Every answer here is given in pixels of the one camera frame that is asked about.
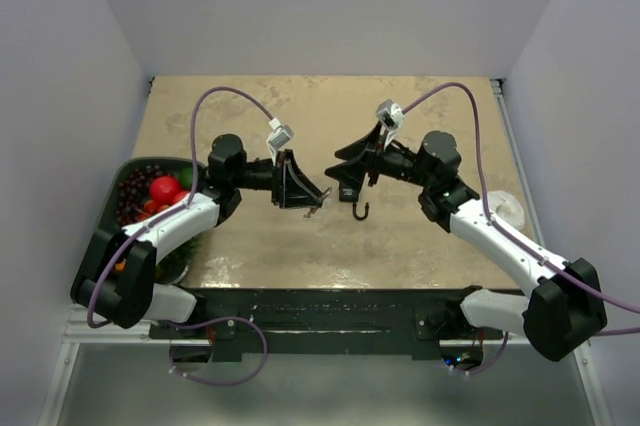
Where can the red toy apple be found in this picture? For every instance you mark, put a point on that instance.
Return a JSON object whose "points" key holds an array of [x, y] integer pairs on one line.
{"points": [[163, 189]]}

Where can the dark red grape bunch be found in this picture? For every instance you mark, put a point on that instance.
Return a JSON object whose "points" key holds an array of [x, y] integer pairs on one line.
{"points": [[134, 193]]}

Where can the brass padlock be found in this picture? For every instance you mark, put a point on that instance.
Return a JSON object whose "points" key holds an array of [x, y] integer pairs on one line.
{"points": [[325, 194]]}

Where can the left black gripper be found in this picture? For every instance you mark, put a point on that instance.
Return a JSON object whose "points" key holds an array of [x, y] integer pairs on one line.
{"points": [[289, 187]]}

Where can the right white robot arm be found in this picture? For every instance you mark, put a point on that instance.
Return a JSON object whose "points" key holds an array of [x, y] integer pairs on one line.
{"points": [[557, 308]]}

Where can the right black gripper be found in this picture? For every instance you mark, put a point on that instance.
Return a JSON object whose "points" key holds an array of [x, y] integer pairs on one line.
{"points": [[353, 172]]}

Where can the green toy lime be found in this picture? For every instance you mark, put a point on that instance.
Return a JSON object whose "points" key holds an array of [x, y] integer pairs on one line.
{"points": [[186, 178]]}

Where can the red toy cherries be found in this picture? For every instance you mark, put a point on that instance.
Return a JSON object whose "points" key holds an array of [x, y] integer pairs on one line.
{"points": [[154, 206]]}

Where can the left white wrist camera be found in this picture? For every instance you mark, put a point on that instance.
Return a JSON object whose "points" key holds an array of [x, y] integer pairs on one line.
{"points": [[279, 136]]}

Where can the aluminium frame rail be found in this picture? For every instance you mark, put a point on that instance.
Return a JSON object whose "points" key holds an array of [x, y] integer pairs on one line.
{"points": [[78, 331]]}

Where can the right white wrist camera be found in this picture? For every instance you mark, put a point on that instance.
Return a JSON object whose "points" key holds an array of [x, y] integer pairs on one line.
{"points": [[391, 116]]}

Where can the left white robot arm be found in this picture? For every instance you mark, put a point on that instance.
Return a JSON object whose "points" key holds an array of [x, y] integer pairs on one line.
{"points": [[116, 280]]}

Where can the black padlock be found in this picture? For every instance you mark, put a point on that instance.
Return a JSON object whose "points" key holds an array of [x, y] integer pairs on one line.
{"points": [[349, 195]]}

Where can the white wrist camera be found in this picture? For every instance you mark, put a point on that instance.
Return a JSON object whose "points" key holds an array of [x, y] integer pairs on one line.
{"points": [[279, 136], [391, 116]]}

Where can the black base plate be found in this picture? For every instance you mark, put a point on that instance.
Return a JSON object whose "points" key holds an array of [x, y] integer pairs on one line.
{"points": [[294, 321]]}

